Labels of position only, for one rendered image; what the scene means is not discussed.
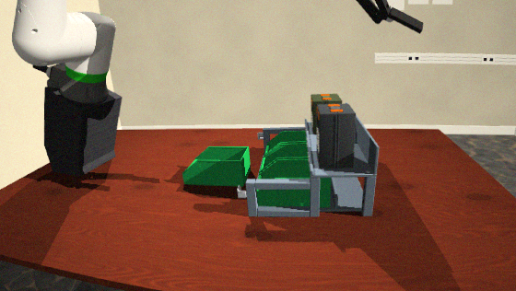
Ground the grey metal shelf rack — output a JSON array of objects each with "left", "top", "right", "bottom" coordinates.
[{"left": 237, "top": 115, "right": 379, "bottom": 217}]

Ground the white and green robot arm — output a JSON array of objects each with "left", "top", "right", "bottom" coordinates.
[{"left": 12, "top": 0, "right": 116, "bottom": 103}]

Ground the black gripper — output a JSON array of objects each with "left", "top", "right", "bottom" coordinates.
[{"left": 357, "top": 0, "right": 423, "bottom": 33}]

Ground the olive green tool case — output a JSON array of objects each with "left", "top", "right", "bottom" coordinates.
[{"left": 311, "top": 94, "right": 343, "bottom": 134}]

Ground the green bin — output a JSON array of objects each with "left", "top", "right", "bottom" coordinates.
[
  {"left": 184, "top": 146, "right": 251, "bottom": 186},
  {"left": 259, "top": 144, "right": 308, "bottom": 173},
  {"left": 264, "top": 131, "right": 307, "bottom": 155},
  {"left": 257, "top": 159, "right": 331, "bottom": 207}
]

